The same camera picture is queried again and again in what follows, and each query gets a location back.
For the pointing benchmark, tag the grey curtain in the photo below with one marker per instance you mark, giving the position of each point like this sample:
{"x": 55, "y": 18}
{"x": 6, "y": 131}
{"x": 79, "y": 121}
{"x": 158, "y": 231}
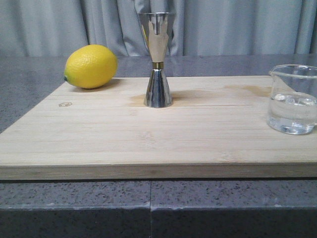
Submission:
{"x": 54, "y": 28}

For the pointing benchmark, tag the clear glass measuring beaker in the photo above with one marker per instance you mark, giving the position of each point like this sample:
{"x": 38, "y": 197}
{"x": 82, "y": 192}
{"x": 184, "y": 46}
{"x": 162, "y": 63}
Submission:
{"x": 292, "y": 106}

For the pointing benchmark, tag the steel double jigger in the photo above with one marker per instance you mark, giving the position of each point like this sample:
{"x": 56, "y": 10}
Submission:
{"x": 156, "y": 28}

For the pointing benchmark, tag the wooden cutting board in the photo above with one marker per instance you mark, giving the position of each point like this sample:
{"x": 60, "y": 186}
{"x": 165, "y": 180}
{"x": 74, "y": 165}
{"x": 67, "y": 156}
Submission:
{"x": 215, "y": 129}

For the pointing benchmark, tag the yellow lemon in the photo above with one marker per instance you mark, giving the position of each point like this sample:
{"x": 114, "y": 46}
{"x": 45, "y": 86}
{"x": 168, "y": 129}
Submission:
{"x": 90, "y": 67}

